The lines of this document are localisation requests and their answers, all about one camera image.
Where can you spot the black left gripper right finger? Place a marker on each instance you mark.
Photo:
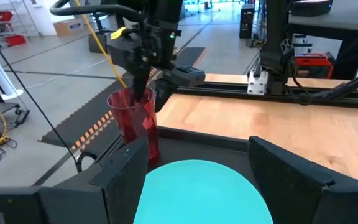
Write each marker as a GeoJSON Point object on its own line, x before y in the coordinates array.
{"type": "Point", "coordinates": [291, 186]}

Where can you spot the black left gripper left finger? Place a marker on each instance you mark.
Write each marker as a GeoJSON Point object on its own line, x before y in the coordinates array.
{"type": "Point", "coordinates": [120, 186]}

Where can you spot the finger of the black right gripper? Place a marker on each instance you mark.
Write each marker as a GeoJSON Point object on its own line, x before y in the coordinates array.
{"type": "Point", "coordinates": [141, 82]}
{"type": "Point", "coordinates": [182, 77]}

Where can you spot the red plastic cup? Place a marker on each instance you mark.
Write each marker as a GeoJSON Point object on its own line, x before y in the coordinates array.
{"type": "Point", "coordinates": [132, 124]}

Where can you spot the turquoise round plate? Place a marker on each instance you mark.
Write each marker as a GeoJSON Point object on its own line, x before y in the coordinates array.
{"type": "Point", "coordinates": [200, 196]}

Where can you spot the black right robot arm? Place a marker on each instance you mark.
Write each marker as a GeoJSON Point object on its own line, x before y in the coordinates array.
{"type": "Point", "coordinates": [275, 37]}

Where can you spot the cardboard box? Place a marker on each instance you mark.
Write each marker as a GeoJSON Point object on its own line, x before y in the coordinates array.
{"type": "Point", "coordinates": [68, 27]}

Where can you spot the black orange-striped floor mat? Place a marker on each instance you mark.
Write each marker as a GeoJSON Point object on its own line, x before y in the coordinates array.
{"type": "Point", "coordinates": [82, 124]}

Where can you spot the black computer tower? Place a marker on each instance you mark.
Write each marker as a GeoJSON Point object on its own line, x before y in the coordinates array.
{"type": "Point", "coordinates": [247, 21]}

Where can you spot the black power strip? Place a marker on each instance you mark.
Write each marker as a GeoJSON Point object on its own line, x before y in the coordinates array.
{"type": "Point", "coordinates": [22, 116]}

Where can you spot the red plastic bin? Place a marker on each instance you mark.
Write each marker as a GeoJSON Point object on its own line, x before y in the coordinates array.
{"type": "Point", "coordinates": [15, 40]}
{"type": "Point", "coordinates": [2, 16]}

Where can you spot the red toolbox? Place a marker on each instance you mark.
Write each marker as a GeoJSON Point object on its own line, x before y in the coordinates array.
{"type": "Point", "coordinates": [312, 65]}

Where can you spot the grey office desk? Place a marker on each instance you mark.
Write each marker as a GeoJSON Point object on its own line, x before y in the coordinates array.
{"type": "Point", "coordinates": [328, 23]}

